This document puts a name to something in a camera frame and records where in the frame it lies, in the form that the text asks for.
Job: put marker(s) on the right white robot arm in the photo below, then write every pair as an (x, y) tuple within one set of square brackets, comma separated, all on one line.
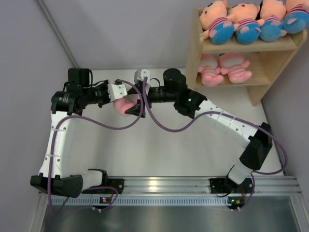
[(255, 140)]

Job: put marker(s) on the boy doll back corner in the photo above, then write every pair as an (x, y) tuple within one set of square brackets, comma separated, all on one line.
[(273, 13)]

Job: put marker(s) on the wooden two-tier shelf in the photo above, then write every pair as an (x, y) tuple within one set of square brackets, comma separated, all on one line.
[(256, 65)]

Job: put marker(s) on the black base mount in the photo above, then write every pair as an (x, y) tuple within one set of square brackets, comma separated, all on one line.
[(116, 183), (224, 185)]

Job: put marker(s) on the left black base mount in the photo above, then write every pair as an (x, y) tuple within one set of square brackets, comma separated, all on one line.
[(116, 183)]

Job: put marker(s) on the pink striped plush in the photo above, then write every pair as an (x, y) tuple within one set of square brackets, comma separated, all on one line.
[(125, 103), (234, 65), (209, 71)]

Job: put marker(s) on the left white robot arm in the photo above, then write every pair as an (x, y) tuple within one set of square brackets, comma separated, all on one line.
[(63, 172)]

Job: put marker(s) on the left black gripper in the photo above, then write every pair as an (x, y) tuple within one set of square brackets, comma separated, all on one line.
[(104, 86)]

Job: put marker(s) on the boy doll shelved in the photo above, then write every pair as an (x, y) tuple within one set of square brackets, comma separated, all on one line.
[(217, 25), (247, 27)]

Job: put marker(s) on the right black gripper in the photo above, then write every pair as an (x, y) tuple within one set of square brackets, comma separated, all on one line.
[(134, 110)]

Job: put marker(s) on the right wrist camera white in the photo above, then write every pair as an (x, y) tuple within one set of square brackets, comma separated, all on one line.
[(141, 74)]

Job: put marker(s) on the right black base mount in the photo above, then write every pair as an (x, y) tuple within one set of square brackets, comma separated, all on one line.
[(224, 185)]

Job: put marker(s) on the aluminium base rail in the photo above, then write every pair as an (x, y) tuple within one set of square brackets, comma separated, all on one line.
[(181, 191)]

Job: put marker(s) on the boy doll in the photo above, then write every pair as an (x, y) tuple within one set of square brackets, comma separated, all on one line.
[(297, 16)]

